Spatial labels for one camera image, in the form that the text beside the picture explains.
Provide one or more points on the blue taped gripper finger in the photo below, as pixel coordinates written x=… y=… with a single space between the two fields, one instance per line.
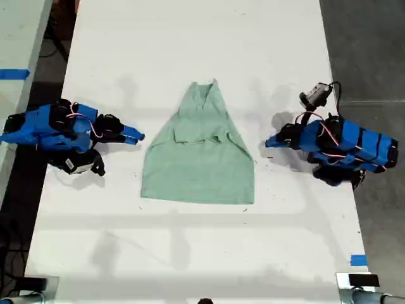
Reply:
x=276 y=138
x=279 y=145
x=131 y=131
x=126 y=140

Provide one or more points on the pale green T-shirt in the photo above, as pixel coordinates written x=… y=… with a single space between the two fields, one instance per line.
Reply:
x=196 y=171

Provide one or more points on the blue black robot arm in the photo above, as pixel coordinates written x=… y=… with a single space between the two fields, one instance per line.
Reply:
x=41 y=130
x=357 y=144

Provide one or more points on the long blue tape strip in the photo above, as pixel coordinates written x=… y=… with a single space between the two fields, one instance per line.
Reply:
x=14 y=73

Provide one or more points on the white side table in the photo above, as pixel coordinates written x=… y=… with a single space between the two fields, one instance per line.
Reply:
x=19 y=38

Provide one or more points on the short blue tape strip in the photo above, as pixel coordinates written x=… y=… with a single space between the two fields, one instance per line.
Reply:
x=358 y=260

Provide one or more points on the small black box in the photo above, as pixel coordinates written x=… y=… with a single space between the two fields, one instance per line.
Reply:
x=31 y=284
x=364 y=280

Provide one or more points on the black round object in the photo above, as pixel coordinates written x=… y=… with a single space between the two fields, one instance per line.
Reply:
x=205 y=301

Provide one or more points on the black camera stalk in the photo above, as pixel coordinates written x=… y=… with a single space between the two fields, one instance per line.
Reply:
x=307 y=115
x=98 y=164

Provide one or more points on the grey gripper camera box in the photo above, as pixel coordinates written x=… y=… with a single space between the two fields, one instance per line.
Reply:
x=316 y=94
x=77 y=164

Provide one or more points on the silver metal bracket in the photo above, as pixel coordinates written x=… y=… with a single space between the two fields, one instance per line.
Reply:
x=343 y=289
x=52 y=289

